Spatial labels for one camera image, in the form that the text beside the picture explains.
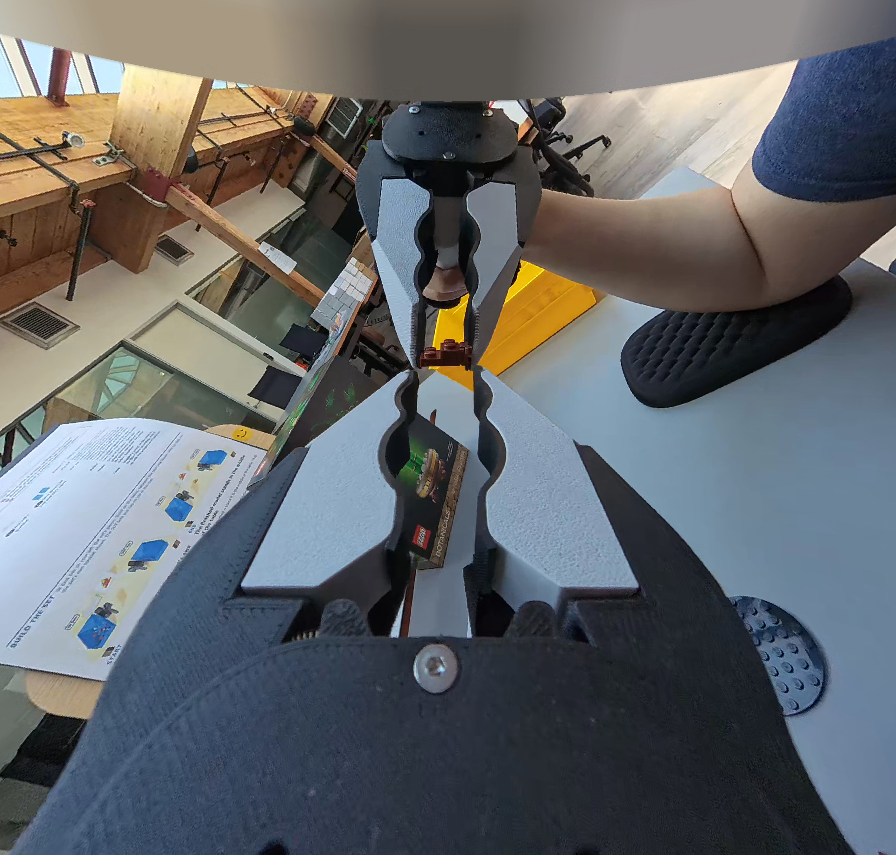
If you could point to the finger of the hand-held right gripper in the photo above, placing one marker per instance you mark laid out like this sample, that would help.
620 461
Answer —
500 239
399 239

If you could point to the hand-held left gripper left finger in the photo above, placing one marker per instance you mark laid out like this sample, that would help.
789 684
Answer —
322 526

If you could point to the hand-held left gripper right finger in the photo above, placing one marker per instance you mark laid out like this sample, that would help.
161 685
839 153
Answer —
553 526

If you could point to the small brown toy brick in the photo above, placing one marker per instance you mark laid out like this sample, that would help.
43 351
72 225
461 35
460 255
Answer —
446 355

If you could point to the person's right forearm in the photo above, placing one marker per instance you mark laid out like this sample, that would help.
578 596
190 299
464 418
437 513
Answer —
630 239

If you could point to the white desk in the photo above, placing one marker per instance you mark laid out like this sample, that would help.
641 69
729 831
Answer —
700 491

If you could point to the person's right hand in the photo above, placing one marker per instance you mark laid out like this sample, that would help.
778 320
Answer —
444 288

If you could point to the stack of white boxes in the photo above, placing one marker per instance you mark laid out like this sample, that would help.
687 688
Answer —
343 291

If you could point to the yellow plastic bin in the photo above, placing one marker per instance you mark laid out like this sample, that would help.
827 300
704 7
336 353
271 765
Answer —
539 309

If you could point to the black office chair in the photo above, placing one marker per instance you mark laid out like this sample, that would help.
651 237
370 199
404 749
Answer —
560 148

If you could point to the black instruction booklet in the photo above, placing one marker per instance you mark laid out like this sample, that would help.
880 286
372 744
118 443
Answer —
437 491

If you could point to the white paper sign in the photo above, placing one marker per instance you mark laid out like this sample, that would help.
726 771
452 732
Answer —
278 258

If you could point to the black chair back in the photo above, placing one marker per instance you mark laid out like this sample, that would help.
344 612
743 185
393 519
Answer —
304 340
269 387

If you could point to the wooden diagonal brace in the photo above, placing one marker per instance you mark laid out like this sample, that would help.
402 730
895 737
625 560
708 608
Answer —
238 239

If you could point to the printed instruction sheet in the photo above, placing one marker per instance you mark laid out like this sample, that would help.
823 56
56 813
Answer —
84 519

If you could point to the dark round studded plate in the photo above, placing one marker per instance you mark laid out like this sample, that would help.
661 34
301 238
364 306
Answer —
777 652

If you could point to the person's blue shirt sleeve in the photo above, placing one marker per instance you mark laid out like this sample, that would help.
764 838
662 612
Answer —
833 120

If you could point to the white wall vent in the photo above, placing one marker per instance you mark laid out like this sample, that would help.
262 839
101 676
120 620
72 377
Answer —
38 324
173 249
343 116

